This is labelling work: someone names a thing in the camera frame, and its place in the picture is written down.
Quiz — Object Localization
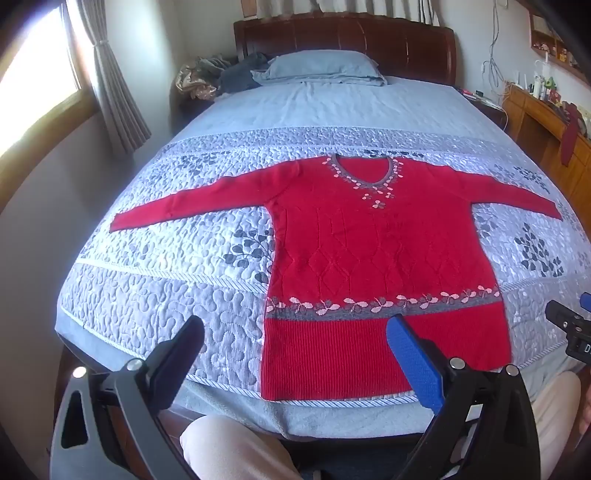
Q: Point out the white cables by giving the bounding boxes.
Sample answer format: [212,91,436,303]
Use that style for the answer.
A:
[480,0,509,95]

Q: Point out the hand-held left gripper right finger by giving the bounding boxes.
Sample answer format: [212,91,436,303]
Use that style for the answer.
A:
[385,314,541,480]

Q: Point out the grey leaf-print quilt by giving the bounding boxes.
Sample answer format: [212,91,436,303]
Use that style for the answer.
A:
[54,74,591,440]

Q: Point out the wall shelf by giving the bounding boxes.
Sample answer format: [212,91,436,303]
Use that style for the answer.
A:
[526,9,591,72]

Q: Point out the window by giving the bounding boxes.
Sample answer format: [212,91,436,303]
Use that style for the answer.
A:
[0,0,100,204]

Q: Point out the person's left leg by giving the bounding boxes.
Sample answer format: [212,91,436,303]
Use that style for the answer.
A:
[180,413,303,480]

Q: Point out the dark nightstand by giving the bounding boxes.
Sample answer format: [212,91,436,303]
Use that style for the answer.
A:
[456,87,509,132]

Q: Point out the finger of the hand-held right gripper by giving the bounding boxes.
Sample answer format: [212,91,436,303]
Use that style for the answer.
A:
[545,300,583,331]

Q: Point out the person's leg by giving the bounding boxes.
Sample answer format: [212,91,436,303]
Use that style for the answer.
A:
[180,413,303,480]
[522,371,583,480]

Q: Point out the grey curtain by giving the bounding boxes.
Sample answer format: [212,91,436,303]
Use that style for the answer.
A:
[76,0,152,155]

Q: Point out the dark blue clothes pile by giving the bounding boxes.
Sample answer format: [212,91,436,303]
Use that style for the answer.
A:
[217,52,274,95]

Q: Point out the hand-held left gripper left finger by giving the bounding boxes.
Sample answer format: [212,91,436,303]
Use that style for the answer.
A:
[51,315,206,480]

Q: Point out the dark red hanging cloth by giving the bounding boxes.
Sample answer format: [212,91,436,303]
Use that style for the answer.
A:
[561,102,585,167]

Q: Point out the person's right leg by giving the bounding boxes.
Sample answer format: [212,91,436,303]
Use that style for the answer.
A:
[522,371,583,480]

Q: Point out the bottles on cabinet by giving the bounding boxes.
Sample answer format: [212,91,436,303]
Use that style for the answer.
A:
[530,51,560,101]

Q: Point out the wooden cabinet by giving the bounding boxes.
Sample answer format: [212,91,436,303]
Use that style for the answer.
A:
[501,83,591,206]

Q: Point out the red knitted sweater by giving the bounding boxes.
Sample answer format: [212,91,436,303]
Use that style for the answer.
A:
[110,154,563,401]

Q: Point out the dark wooden headboard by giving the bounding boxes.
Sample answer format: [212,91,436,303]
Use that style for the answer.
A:
[233,14,458,88]

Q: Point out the blue pillow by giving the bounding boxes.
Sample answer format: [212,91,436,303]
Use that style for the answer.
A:
[252,50,387,87]

